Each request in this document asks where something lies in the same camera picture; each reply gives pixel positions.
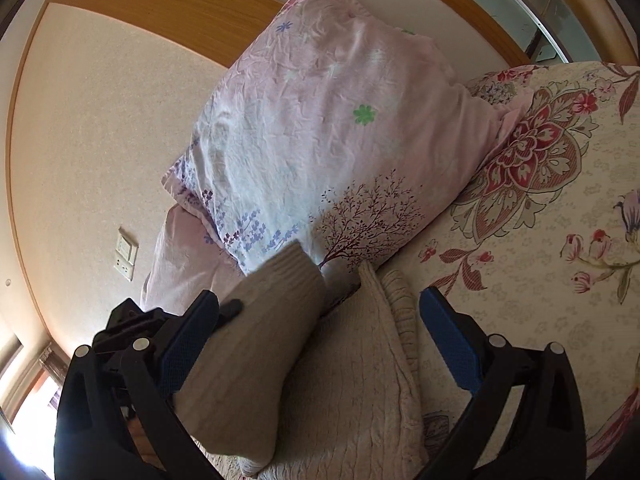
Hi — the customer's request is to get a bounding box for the beige cable knit sweater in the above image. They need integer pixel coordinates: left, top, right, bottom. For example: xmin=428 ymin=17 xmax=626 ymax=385
xmin=172 ymin=240 xmax=432 ymax=479

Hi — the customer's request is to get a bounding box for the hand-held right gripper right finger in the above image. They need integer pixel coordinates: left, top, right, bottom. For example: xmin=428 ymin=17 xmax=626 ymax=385
xmin=419 ymin=286 xmax=587 ymax=480

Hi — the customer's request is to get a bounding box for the wooden headboard frame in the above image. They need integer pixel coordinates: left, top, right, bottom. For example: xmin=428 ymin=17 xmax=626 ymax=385
xmin=6 ymin=0 xmax=532 ymax=342

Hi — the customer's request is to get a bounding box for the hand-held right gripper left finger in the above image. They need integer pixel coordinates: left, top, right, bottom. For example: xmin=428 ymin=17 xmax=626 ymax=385
xmin=54 ymin=289 xmax=241 ymax=480

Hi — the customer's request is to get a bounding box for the floral bedspread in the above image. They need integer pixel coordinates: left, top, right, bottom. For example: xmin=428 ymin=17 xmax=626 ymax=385
xmin=200 ymin=60 xmax=640 ymax=480

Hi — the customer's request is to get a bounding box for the white wall socket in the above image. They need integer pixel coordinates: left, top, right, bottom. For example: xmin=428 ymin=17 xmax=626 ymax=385
xmin=112 ymin=255 xmax=137 ymax=282

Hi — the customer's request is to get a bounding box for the window with curtain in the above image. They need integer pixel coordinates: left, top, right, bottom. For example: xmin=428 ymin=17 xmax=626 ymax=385
xmin=0 ymin=332 xmax=71 ymax=461

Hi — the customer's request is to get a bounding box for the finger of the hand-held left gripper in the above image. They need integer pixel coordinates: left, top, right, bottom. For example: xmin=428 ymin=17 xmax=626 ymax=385
xmin=219 ymin=299 xmax=246 ymax=322

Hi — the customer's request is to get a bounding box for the pink pillow with tree print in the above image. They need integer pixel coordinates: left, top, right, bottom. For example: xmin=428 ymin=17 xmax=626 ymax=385
xmin=160 ymin=0 xmax=526 ymax=277

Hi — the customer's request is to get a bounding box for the pink floral pillow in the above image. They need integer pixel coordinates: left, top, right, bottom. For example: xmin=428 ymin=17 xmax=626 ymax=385
xmin=140 ymin=205 xmax=248 ymax=313

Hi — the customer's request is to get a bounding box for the white wall switch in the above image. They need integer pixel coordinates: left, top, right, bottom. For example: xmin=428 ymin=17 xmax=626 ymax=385
xmin=116 ymin=229 xmax=140 ymax=264

